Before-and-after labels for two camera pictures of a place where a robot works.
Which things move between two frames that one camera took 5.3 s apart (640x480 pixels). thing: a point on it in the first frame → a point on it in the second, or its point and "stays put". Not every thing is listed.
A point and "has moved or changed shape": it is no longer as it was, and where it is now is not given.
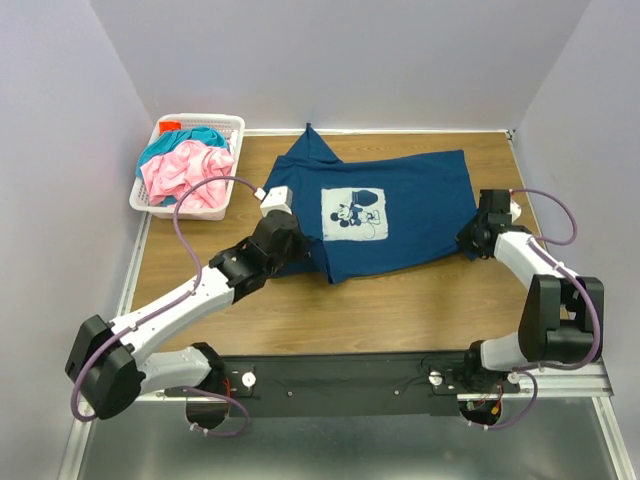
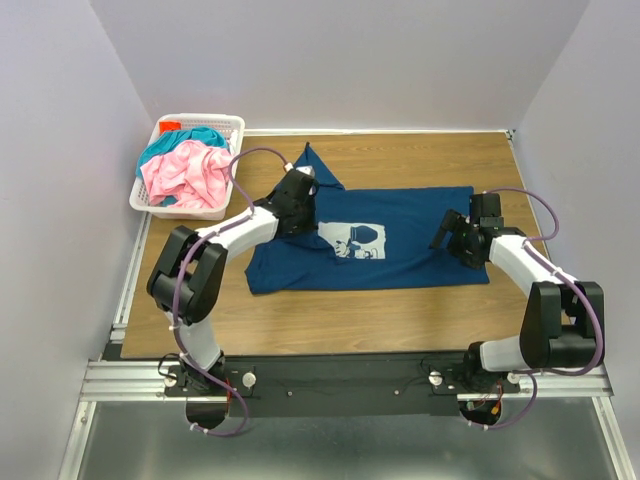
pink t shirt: (168, 175) stays put
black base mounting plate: (346, 385) stays put
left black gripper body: (296, 252) → (306, 216)
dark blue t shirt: (366, 215) has moved or changed shape
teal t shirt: (169, 139) stays put
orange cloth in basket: (168, 126) stays put
